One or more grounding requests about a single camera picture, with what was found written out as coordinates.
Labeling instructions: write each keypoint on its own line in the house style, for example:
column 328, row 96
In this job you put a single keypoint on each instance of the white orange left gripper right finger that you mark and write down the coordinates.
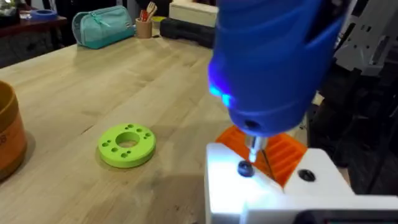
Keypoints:
column 323, row 180

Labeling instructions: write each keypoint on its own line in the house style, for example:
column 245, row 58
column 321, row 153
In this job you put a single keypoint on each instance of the white orange left gripper left finger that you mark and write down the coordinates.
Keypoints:
column 224, row 186

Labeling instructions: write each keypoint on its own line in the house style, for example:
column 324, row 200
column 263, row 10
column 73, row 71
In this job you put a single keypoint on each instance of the small black screw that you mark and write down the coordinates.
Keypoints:
column 246, row 169

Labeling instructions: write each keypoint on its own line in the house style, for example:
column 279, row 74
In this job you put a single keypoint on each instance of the blue electric screwdriver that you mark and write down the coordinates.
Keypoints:
column 270, row 62

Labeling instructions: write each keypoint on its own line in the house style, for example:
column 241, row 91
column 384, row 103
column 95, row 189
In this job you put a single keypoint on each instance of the green disc with holes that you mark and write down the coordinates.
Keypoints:
column 124, row 157

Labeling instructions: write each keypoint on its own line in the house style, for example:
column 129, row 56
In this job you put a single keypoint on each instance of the black case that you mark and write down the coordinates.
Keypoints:
column 186, row 32

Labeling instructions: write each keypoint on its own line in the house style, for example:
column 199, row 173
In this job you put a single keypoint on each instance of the tan utensil cup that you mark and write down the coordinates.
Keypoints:
column 143, row 29

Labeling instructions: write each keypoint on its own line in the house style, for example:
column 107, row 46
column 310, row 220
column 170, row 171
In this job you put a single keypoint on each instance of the white box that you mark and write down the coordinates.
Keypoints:
column 192, row 12

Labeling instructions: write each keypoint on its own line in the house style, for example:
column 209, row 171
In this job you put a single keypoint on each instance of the red utensil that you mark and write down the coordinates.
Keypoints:
column 143, row 15

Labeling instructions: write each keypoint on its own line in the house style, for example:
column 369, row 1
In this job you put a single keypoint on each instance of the wooden fork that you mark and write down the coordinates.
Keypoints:
column 151, row 8

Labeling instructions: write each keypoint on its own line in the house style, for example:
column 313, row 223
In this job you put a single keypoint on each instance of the teal soft zip bag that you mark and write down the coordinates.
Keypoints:
column 102, row 28

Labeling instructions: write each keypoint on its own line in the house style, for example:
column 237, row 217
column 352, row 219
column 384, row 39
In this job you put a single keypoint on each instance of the dark wooden side table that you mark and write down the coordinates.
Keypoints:
column 28, row 40

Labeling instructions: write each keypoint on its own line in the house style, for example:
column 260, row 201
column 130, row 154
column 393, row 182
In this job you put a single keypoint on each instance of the blue tape roll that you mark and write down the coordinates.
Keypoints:
column 43, row 14

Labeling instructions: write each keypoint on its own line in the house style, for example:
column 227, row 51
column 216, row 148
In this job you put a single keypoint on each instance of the grey slotted metal bracket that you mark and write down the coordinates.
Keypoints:
column 367, row 46

